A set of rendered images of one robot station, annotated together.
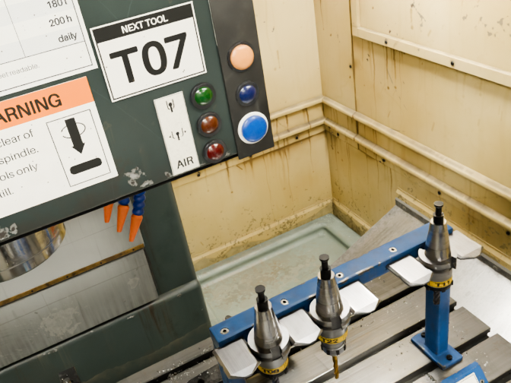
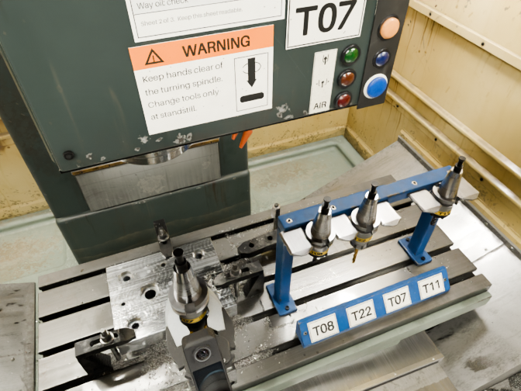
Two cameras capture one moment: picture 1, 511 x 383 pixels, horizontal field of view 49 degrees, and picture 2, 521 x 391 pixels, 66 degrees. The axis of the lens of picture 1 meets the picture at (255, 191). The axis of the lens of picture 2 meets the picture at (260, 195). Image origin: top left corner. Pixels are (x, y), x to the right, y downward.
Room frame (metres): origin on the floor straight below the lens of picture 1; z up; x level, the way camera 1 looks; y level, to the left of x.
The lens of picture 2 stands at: (0.06, 0.14, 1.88)
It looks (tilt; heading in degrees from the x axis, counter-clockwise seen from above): 45 degrees down; 1
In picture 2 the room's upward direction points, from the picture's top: straight up
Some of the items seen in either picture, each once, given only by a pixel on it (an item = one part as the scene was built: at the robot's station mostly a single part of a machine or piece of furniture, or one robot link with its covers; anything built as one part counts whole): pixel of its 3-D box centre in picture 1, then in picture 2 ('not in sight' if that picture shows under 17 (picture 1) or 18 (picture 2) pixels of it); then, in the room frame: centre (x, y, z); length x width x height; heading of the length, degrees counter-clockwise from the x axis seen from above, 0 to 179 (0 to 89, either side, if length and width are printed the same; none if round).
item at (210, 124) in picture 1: (209, 124); (346, 78); (0.54, 0.03, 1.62); 0.02 x 0.01 x 0.02; 112
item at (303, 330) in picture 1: (300, 328); (343, 228); (0.63, -0.03, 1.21); 0.07 x 0.05 x 0.01; 22
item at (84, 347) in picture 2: not in sight; (108, 346); (0.47, 0.50, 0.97); 0.13 x 0.03 x 0.15; 112
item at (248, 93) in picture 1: (247, 93); (381, 58); (0.56, -0.01, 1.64); 0.02 x 0.01 x 0.02; 112
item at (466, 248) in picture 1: (461, 246); (464, 189); (0.76, -0.34, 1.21); 0.07 x 0.05 x 0.01; 22
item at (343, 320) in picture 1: (330, 313); (364, 221); (0.65, -0.08, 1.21); 0.06 x 0.06 x 0.03
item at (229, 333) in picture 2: not in sight; (219, 334); (0.35, 0.21, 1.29); 0.09 x 0.05 x 0.02; 9
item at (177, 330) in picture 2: not in sight; (176, 328); (0.37, 0.28, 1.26); 0.09 x 0.03 x 0.06; 36
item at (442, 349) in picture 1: (437, 298); (429, 219); (0.81, -0.32, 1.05); 0.10 x 0.05 x 0.30; 22
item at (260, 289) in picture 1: (261, 297); (326, 204); (0.61, 0.02, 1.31); 0.02 x 0.02 x 0.03
